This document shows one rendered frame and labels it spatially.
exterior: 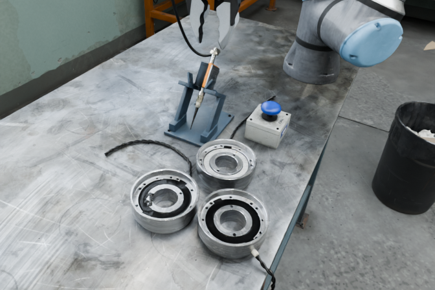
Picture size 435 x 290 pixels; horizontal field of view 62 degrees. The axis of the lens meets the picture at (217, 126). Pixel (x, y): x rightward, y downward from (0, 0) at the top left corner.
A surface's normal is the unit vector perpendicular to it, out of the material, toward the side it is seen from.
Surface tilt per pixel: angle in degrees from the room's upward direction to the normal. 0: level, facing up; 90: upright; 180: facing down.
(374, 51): 97
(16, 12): 90
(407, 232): 0
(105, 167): 0
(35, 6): 90
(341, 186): 0
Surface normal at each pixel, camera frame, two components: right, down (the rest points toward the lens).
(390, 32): 0.27, 0.69
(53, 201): 0.07, -0.79
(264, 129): -0.46, 0.51
